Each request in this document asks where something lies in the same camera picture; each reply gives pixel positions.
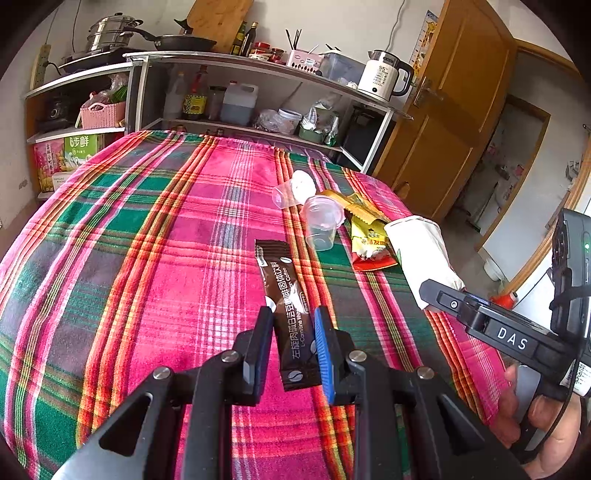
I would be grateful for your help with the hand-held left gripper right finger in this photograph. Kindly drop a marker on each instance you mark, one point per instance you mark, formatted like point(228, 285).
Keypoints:
point(325, 360)

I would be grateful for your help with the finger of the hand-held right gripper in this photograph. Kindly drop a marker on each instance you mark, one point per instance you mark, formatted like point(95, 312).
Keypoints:
point(443, 300)

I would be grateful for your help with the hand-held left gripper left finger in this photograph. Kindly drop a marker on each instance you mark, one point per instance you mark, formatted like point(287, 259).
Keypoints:
point(263, 364)

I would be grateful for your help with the white paper bag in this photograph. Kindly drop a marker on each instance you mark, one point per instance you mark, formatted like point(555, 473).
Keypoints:
point(420, 249)

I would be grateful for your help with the brown coffee sachet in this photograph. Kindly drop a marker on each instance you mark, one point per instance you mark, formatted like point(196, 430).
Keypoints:
point(281, 277)

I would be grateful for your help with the person's right hand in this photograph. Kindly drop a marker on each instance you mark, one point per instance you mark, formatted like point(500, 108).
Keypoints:
point(545, 415)

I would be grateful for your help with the yellow snack packet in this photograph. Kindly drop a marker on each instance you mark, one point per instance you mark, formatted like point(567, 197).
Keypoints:
point(369, 240)

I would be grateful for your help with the gold snack wrapper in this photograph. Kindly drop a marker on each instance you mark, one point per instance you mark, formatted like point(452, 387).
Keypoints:
point(364, 212)

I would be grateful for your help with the clear plastic cup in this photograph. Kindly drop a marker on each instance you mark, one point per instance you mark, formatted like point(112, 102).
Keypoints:
point(323, 221)
point(284, 194)

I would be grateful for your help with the pink green plaid cloth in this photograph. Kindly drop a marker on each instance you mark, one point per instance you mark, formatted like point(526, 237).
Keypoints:
point(138, 254)

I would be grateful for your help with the white crumpled tissue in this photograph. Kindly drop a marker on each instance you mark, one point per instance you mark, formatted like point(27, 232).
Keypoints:
point(304, 184)

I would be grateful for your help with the wooden door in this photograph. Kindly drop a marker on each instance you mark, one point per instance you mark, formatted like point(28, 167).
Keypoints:
point(461, 92)

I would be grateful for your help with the green white food bags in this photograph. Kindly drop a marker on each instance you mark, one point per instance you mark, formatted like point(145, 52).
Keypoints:
point(323, 110)

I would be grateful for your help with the white electric kettle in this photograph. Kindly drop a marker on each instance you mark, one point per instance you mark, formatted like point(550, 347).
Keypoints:
point(378, 81)

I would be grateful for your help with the white lidded tub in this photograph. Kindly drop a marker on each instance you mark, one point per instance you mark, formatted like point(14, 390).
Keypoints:
point(291, 121)

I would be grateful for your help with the crumpled clear plastic bag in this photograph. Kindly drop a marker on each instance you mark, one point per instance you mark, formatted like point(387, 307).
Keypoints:
point(268, 122)

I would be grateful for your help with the clear plastic container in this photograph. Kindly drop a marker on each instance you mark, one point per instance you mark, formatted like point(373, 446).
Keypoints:
point(341, 69)

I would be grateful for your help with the clear oil jug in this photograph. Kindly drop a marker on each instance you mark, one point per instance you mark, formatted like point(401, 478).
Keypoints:
point(239, 105)

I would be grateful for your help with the glass jar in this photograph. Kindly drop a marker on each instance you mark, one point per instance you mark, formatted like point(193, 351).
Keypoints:
point(215, 105)

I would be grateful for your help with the pink chopstick holder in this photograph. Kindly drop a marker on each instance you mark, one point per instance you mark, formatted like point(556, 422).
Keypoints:
point(304, 63)

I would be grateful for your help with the red cap sauce bottle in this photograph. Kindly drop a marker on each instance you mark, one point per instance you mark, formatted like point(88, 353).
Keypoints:
point(195, 99)

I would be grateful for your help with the green carton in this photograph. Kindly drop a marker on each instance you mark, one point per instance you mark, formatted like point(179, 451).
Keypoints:
point(83, 150)

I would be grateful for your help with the white spray bottle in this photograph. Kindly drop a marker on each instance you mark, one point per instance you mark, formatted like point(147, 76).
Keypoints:
point(173, 99)

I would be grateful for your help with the pink carton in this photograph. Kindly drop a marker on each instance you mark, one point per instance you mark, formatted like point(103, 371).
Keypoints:
point(48, 166)

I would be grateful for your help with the red lid jar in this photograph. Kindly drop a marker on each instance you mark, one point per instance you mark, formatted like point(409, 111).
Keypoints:
point(262, 51)
point(277, 56)

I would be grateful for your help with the pink woven basket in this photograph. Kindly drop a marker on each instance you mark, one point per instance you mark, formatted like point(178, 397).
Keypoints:
point(102, 115)

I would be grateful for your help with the dark chopsticks bundle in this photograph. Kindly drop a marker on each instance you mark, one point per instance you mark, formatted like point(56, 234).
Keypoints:
point(293, 40)

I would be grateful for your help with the long white shelf rack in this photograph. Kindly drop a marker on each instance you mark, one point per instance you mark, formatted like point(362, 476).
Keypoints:
point(138, 92)

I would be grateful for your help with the short white shelf rack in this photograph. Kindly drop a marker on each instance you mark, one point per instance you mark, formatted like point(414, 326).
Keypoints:
point(51, 136)

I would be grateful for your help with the colourful snack bags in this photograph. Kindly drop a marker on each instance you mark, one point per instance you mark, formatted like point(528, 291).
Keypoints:
point(111, 91)

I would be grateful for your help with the dark sauce bottle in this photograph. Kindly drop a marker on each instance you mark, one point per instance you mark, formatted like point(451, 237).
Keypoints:
point(250, 41)

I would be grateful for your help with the green yellow label bottle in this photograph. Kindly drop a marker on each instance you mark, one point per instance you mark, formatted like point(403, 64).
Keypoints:
point(238, 41)

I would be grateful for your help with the small black appliance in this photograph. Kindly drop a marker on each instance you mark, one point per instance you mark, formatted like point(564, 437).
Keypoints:
point(55, 111)

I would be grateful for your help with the black frying pan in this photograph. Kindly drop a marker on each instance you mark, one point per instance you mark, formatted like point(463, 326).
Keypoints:
point(184, 44)

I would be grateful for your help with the wooden cutting board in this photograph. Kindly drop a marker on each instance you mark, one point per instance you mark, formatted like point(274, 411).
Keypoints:
point(221, 23)

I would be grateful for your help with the black induction cooker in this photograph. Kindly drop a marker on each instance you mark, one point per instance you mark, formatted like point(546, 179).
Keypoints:
point(87, 58)

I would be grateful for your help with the steel steamer pot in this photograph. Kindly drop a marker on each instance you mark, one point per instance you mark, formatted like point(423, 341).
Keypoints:
point(108, 34)

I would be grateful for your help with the beige power strip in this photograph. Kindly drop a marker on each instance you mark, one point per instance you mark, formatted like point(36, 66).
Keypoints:
point(40, 64)

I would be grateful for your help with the wooden door frame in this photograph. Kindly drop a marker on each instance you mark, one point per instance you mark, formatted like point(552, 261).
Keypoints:
point(545, 240)

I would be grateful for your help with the wall calendar poster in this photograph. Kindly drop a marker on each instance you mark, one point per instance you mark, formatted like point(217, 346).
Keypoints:
point(425, 39)

